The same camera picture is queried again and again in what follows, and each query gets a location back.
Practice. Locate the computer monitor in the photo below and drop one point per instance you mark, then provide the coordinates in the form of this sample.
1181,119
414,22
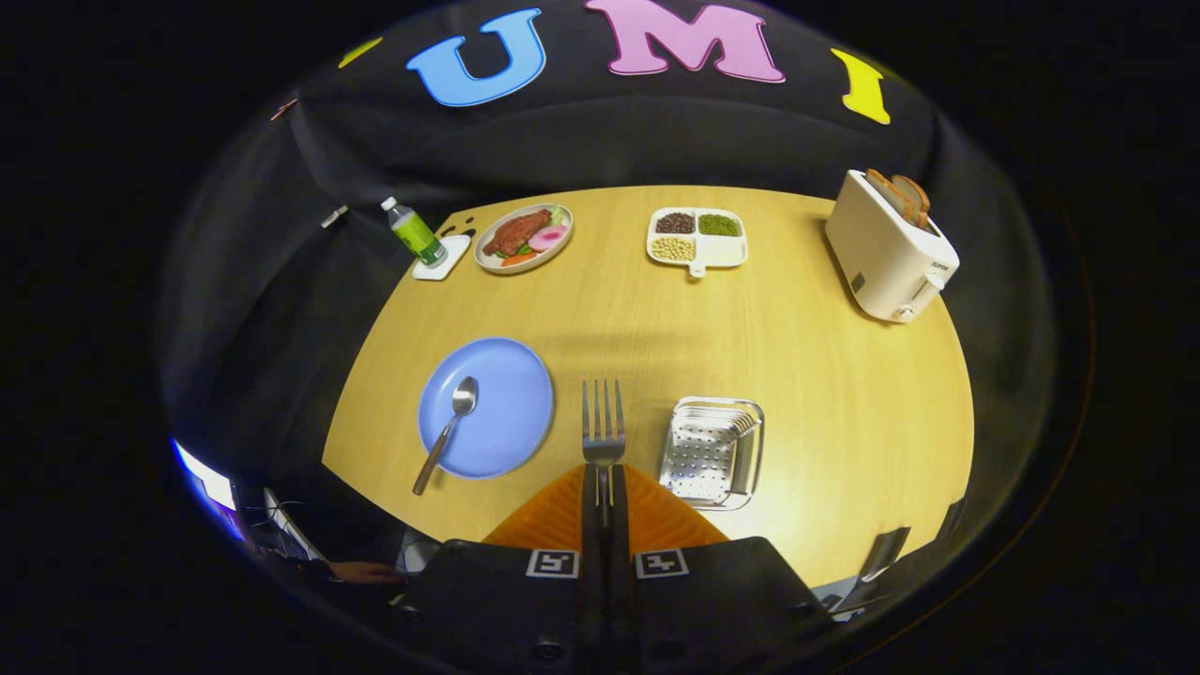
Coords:
208,486

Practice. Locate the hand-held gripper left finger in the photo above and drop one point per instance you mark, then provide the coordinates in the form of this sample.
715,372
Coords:
591,506

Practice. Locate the metal fork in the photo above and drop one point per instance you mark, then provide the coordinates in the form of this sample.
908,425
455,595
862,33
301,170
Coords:
603,441

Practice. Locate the white divided dish with beans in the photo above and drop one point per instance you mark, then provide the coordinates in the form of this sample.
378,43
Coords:
722,251

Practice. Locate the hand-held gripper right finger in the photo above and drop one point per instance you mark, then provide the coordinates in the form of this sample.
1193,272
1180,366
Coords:
619,506

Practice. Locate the white coaster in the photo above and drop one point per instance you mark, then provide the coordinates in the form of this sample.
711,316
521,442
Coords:
455,258

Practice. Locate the toast bread slice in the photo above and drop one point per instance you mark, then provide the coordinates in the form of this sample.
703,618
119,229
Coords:
917,199
889,192

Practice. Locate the white cloth clip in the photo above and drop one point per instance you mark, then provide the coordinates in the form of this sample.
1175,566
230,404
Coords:
334,217

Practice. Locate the blue plate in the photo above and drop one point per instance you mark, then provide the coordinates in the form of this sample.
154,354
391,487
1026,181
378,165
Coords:
506,412

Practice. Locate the pink cloth clip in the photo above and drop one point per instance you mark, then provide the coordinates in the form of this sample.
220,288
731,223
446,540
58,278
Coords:
284,109

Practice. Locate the plate of model food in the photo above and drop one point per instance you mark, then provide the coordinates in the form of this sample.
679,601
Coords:
520,234

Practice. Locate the white toaster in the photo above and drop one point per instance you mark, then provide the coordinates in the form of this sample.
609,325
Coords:
881,258

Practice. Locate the black chair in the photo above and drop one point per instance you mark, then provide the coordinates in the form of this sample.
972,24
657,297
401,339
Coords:
881,553
952,520

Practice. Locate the laptop computer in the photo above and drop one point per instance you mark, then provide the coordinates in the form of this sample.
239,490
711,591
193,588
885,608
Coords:
291,530

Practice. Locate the perforated metal tray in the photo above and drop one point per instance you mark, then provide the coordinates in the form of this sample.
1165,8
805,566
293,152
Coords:
708,455

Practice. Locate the green drink bottle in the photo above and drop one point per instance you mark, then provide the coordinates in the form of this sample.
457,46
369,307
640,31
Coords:
417,234

